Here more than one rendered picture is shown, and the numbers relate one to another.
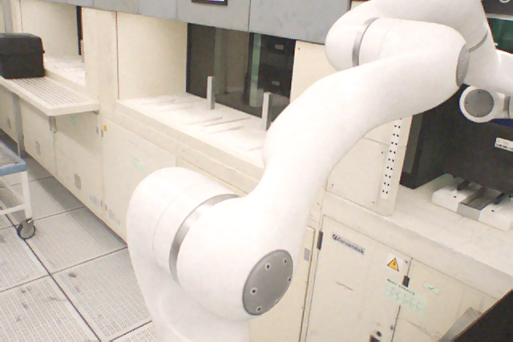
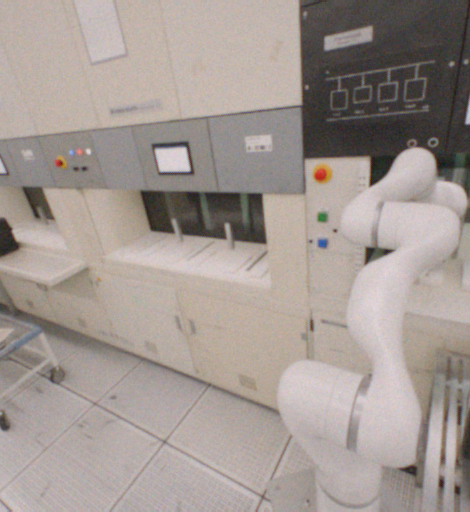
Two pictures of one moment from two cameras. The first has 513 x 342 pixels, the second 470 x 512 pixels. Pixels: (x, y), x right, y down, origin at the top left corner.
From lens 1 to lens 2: 36 cm
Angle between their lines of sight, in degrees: 11
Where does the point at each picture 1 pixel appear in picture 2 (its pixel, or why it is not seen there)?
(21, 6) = not seen: outside the picture
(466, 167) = not seen: hidden behind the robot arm
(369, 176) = (342, 277)
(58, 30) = (9, 203)
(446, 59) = (453, 235)
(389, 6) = (383, 191)
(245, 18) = (214, 182)
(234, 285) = (411, 452)
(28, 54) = not seen: outside the picture
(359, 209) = (339, 300)
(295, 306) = not seen: hidden behind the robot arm
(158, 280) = (318, 444)
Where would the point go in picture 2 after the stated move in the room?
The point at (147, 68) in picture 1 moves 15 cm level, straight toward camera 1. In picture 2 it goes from (118, 223) to (123, 229)
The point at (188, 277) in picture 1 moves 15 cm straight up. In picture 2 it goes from (372, 452) to (377, 377)
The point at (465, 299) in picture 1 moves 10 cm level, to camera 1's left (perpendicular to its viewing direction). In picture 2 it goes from (432, 342) to (406, 349)
